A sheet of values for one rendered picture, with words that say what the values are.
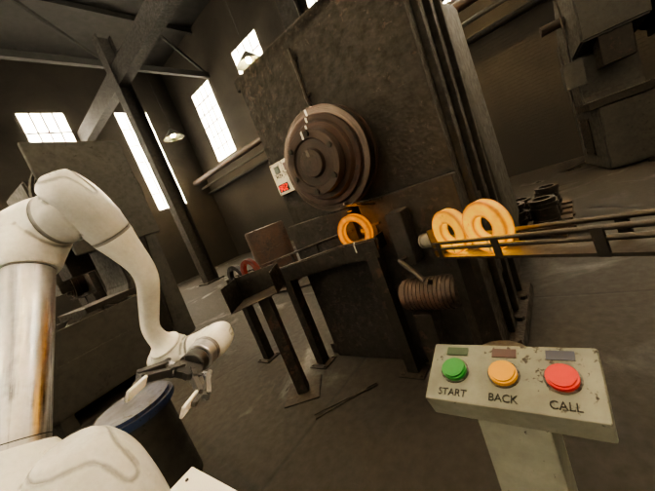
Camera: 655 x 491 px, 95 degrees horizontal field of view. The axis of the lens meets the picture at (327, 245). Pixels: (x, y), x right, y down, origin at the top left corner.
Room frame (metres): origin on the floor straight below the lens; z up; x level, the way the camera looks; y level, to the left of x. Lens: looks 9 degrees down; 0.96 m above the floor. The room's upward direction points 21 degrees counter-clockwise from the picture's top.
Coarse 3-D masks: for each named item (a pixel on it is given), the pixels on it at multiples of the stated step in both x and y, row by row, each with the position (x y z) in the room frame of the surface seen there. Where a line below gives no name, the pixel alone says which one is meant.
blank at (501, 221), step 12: (480, 204) 0.81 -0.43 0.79; (492, 204) 0.78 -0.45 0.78; (468, 216) 0.86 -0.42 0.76; (480, 216) 0.82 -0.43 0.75; (492, 216) 0.78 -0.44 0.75; (504, 216) 0.76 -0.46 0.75; (468, 228) 0.88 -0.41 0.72; (480, 228) 0.86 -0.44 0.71; (492, 228) 0.79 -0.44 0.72; (504, 228) 0.75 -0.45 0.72; (504, 240) 0.76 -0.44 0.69
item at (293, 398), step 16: (256, 272) 1.65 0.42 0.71; (272, 272) 1.50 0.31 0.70; (224, 288) 1.51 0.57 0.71; (240, 288) 1.67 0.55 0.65; (256, 288) 1.66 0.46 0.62; (272, 288) 1.59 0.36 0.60; (240, 304) 1.59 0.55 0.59; (272, 304) 1.54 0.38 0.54; (272, 320) 1.52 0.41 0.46; (288, 336) 1.57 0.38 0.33; (288, 352) 1.52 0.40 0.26; (288, 368) 1.53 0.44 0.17; (304, 384) 1.52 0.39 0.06; (320, 384) 1.55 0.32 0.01; (288, 400) 1.51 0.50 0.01; (304, 400) 1.45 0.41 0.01
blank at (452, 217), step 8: (448, 208) 0.96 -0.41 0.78; (440, 216) 0.98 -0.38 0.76; (448, 216) 0.94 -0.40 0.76; (456, 216) 0.92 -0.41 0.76; (432, 224) 1.04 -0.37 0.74; (440, 224) 0.99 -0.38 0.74; (448, 224) 0.95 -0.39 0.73; (456, 224) 0.92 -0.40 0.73; (440, 232) 1.01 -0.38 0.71; (448, 232) 1.01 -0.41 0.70; (456, 232) 0.93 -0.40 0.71; (464, 232) 0.90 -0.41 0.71; (440, 240) 1.02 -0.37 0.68; (448, 240) 0.99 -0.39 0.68
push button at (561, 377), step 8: (552, 368) 0.39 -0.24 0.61; (560, 368) 0.38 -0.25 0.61; (568, 368) 0.38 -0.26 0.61; (552, 376) 0.38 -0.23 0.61; (560, 376) 0.37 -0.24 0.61; (568, 376) 0.37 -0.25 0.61; (576, 376) 0.36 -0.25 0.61; (552, 384) 0.37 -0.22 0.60; (560, 384) 0.36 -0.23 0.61; (568, 384) 0.36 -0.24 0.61; (576, 384) 0.36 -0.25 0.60
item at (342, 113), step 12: (312, 108) 1.37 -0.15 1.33; (324, 108) 1.34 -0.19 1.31; (336, 108) 1.30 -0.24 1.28; (300, 120) 1.43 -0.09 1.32; (348, 120) 1.28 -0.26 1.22; (360, 120) 1.32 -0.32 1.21; (288, 132) 1.49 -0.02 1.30; (360, 132) 1.26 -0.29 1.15; (288, 144) 1.51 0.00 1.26; (360, 144) 1.27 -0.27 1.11; (372, 144) 1.30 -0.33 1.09; (372, 156) 1.30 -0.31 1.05; (288, 168) 1.54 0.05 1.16; (372, 168) 1.31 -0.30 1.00; (360, 180) 1.31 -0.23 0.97; (300, 192) 1.53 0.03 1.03; (360, 192) 1.32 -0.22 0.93; (312, 204) 1.50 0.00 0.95; (336, 204) 1.41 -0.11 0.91
